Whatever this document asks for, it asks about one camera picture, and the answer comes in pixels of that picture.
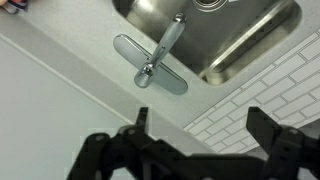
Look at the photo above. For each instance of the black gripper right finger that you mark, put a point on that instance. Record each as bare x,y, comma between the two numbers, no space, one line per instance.
293,153

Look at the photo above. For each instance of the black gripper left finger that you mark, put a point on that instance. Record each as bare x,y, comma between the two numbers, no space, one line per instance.
110,156

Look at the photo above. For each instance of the chrome sink faucet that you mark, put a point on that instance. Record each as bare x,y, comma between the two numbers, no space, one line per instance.
156,58

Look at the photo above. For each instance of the white brick pattern mat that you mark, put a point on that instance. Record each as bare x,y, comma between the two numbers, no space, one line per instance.
276,93

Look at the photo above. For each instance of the stainless steel sink basin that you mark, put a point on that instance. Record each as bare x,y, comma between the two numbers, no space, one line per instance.
233,36

